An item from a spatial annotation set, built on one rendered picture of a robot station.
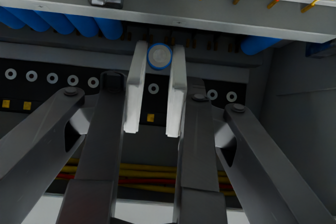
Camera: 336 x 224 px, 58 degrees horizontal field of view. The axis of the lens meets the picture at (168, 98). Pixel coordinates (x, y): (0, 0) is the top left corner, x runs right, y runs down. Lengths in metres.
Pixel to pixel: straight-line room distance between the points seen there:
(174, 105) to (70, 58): 0.19
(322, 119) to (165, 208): 0.14
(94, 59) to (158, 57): 0.12
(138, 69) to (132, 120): 0.03
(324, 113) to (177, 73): 0.13
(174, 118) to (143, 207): 0.06
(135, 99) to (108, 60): 0.17
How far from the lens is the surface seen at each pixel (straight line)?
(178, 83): 0.15
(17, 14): 0.25
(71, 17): 0.23
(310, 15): 0.20
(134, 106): 0.15
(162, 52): 0.21
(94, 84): 0.32
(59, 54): 0.32
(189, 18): 0.18
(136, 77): 0.15
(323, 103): 0.26
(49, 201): 0.19
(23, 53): 0.34
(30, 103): 0.33
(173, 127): 0.16
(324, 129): 0.26
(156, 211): 0.19
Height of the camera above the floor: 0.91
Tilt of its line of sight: 17 degrees up
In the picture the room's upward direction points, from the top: 173 degrees counter-clockwise
